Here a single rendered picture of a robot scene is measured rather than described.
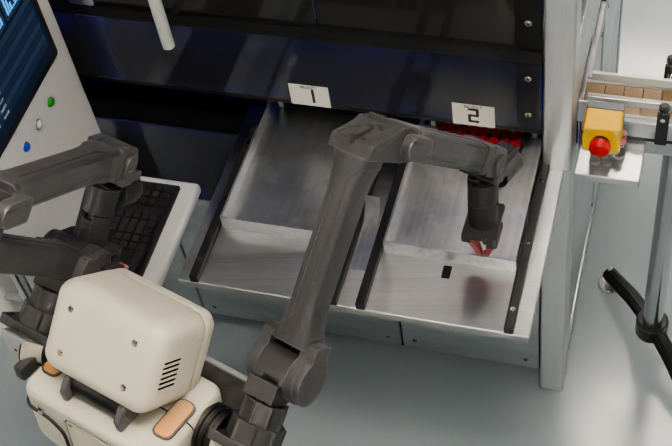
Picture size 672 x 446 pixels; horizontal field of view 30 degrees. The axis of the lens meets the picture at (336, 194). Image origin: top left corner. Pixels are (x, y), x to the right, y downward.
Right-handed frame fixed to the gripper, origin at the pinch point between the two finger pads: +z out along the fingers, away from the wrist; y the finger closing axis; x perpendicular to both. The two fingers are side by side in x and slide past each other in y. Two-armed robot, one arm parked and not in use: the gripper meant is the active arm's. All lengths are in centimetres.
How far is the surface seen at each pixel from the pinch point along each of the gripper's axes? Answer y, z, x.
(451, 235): 5.7, 1.7, 7.5
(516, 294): -7.1, 2.1, -7.6
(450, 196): 15.2, 0.2, 9.7
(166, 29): 13, -36, 64
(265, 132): 26, -2, 52
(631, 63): 157, 67, -16
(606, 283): 73, 79, -19
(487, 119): 23.0, -14.4, 3.6
